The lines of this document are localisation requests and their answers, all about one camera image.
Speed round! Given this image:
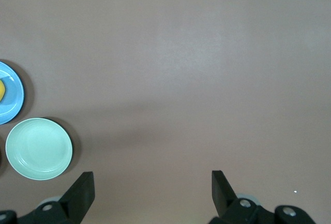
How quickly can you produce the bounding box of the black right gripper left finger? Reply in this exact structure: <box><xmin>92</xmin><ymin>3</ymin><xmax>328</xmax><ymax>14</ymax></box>
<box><xmin>0</xmin><ymin>171</ymin><xmax>96</xmax><ymax>224</ymax></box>

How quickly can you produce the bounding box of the mint green round plate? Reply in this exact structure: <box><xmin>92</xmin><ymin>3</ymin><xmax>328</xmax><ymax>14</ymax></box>
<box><xmin>5</xmin><ymin>117</ymin><xmax>74</xmax><ymax>181</ymax></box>

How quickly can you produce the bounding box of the brown table cover mat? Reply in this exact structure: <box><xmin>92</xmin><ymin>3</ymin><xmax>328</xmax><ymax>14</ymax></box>
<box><xmin>0</xmin><ymin>0</ymin><xmax>331</xmax><ymax>224</ymax></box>

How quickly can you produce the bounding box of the blue round plate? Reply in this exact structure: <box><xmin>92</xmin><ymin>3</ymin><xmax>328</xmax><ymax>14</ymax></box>
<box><xmin>0</xmin><ymin>59</ymin><xmax>26</xmax><ymax>126</ymax></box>

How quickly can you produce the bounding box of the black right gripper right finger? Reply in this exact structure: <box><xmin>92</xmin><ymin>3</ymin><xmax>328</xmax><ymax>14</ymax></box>
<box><xmin>208</xmin><ymin>170</ymin><xmax>317</xmax><ymax>224</ymax></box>

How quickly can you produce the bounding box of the yellow lemon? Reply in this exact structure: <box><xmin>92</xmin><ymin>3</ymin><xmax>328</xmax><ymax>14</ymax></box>
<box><xmin>0</xmin><ymin>78</ymin><xmax>6</xmax><ymax>103</ymax></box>

